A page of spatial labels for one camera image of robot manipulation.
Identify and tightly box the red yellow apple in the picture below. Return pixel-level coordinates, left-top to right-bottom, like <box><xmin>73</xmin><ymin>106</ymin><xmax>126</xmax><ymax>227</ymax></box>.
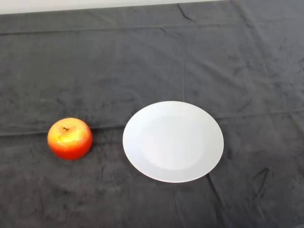
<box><xmin>47</xmin><ymin>117</ymin><xmax>93</xmax><ymax>161</ymax></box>

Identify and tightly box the white round plate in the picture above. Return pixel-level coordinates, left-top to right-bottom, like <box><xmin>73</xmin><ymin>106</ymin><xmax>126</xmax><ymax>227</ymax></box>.
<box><xmin>122</xmin><ymin>101</ymin><xmax>225</xmax><ymax>184</ymax></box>

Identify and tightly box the black cloth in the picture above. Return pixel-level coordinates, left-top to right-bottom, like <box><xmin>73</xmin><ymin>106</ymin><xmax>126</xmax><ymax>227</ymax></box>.
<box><xmin>0</xmin><ymin>0</ymin><xmax>304</xmax><ymax>228</ymax></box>

